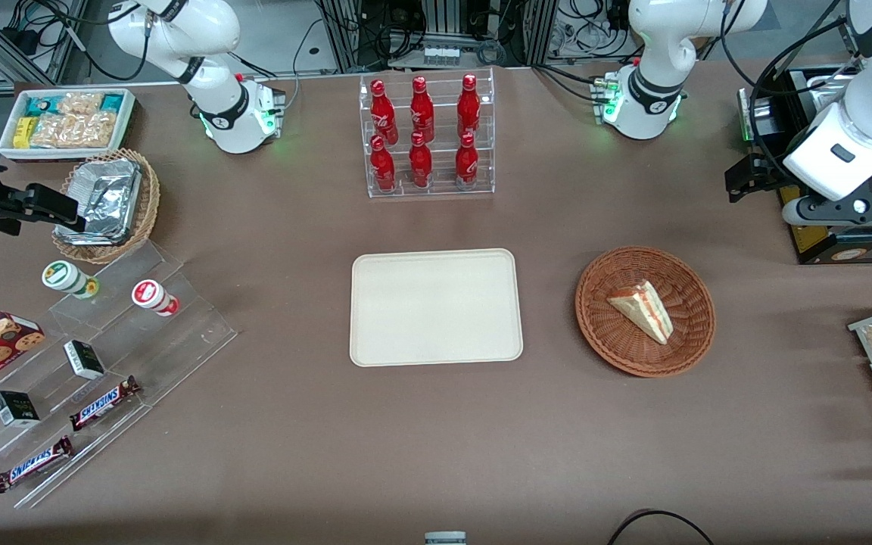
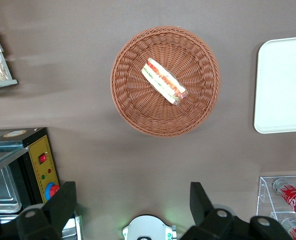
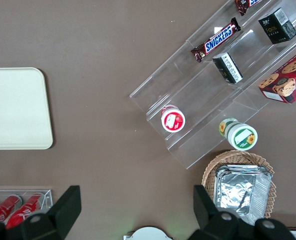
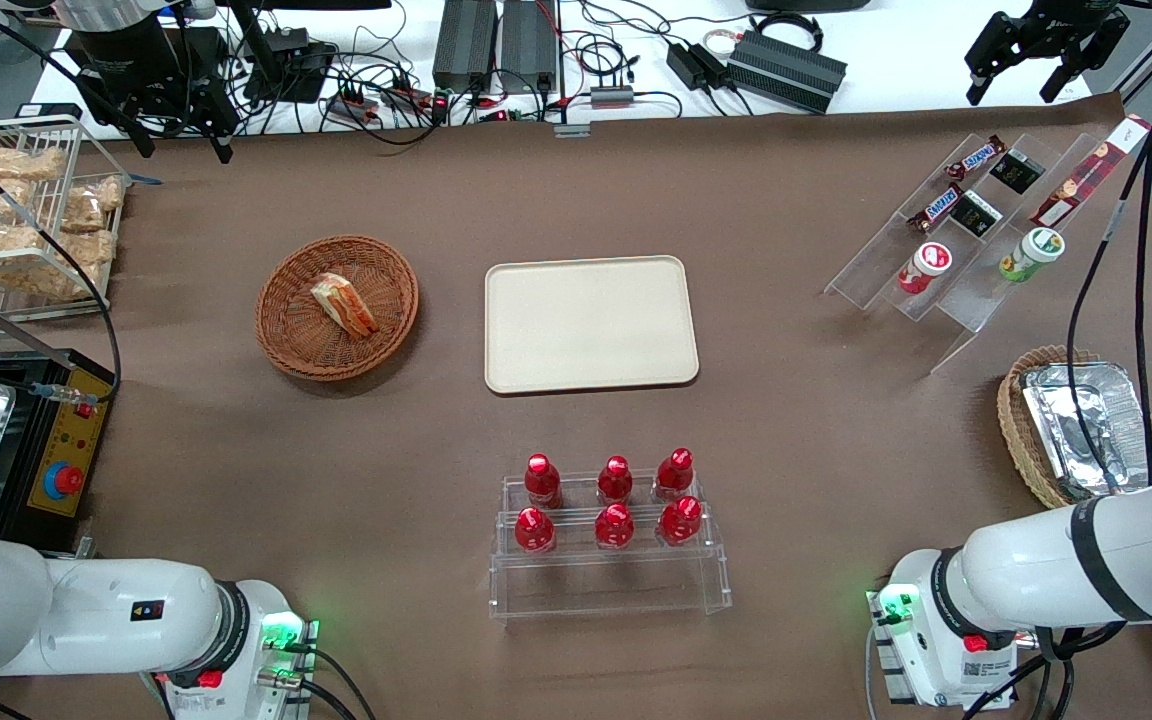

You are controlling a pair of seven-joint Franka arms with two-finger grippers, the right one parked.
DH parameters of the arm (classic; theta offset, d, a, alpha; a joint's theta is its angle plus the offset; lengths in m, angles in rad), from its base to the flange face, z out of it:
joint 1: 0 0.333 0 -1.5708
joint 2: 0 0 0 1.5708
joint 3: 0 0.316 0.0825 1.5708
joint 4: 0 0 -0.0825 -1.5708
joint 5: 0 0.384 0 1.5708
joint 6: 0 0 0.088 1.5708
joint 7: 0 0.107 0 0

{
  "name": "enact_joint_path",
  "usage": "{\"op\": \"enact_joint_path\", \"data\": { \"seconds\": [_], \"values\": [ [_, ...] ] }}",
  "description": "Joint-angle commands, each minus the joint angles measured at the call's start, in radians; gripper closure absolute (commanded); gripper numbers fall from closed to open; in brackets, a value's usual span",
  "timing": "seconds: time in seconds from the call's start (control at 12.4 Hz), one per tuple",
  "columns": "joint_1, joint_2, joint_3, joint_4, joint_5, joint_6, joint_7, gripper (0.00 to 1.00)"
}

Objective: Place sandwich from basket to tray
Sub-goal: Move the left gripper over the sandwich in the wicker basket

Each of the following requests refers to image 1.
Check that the large clear rice cracker bag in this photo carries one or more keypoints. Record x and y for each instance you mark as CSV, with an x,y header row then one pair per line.
x,y
76,130

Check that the red lid cup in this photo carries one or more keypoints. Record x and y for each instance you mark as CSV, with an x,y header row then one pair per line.
x,y
151,295

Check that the aluminium foil container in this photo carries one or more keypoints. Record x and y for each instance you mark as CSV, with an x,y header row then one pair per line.
x,y
107,198

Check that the black hot food display case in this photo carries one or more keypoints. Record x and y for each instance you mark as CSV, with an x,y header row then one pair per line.
x,y
822,246

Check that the white power strip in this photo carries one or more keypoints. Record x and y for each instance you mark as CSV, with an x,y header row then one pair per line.
x,y
440,54

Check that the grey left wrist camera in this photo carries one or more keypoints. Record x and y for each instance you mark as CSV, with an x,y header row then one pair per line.
x,y
852,212

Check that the white rectangular snack bin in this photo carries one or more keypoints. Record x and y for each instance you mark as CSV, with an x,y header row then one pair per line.
x,y
6,144

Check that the teal snack packet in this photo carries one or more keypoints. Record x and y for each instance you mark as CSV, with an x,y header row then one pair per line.
x,y
44,104

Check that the triangular sandwich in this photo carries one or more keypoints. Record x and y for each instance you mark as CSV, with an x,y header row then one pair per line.
x,y
644,306

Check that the small black box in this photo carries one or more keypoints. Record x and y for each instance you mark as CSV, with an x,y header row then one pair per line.
x,y
84,359
15,409

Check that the cream plastic serving tray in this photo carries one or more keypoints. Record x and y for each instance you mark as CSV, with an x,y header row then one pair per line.
x,y
436,306

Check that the large brown wicker basket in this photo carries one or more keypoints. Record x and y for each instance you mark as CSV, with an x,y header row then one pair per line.
x,y
618,341

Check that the yellow snack packet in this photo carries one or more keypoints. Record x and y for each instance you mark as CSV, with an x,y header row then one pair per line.
x,y
23,132

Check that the green lid cup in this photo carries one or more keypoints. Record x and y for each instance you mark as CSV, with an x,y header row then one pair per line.
x,y
63,275

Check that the clear acrylic bottle rack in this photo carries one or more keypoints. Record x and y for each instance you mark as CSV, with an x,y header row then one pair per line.
x,y
481,163

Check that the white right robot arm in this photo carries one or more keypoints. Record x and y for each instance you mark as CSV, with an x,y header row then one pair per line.
x,y
220,91

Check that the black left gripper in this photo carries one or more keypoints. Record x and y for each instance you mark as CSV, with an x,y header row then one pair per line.
x,y
767,171

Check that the small clear rice cracker bag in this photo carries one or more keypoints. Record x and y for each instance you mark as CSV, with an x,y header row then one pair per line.
x,y
82,102

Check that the small grey device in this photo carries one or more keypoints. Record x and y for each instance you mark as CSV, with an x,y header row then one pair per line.
x,y
445,538

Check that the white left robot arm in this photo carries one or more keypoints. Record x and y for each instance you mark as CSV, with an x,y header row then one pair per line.
x,y
652,83

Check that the snickers bar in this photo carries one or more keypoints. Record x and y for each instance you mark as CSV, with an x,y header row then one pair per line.
x,y
33,464
103,403

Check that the small light wicker basket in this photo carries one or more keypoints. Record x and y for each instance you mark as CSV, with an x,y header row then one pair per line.
x,y
144,212

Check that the clear acrylic stepped stand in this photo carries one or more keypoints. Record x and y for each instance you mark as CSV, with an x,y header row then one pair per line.
x,y
179,341

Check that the red cola bottle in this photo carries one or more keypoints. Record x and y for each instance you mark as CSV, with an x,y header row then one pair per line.
x,y
421,163
467,160
421,110
383,113
468,106
383,166

